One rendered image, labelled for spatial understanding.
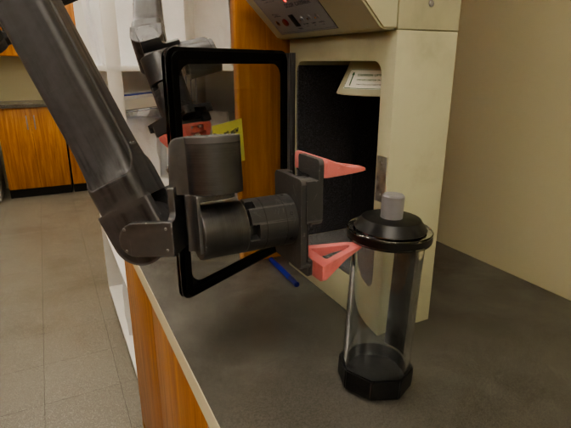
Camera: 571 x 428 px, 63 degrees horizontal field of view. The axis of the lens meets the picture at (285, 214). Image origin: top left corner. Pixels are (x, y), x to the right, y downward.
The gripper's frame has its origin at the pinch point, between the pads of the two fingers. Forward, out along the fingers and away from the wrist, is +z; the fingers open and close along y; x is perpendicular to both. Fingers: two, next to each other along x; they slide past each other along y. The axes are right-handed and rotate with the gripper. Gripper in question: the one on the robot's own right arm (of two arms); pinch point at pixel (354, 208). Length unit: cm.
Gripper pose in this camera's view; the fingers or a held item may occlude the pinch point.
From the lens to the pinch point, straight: 57.3
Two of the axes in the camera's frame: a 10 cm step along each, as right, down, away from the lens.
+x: -4.5, -2.6, 8.5
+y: 0.0, -9.6, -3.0
